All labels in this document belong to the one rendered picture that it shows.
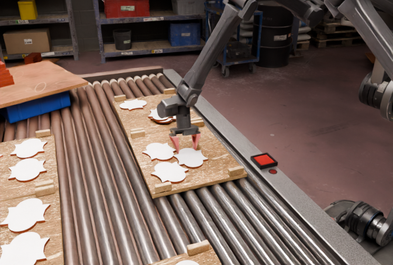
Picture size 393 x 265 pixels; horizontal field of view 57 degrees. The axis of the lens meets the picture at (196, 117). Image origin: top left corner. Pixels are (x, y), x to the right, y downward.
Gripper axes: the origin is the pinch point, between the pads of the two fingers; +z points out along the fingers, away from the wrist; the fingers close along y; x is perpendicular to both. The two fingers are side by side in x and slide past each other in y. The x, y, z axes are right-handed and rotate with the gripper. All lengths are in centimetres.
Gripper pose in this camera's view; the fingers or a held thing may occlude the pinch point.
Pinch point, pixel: (186, 150)
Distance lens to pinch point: 141.5
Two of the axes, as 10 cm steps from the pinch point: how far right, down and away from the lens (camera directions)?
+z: 0.9, 9.8, 1.6
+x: -3.4, -1.2, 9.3
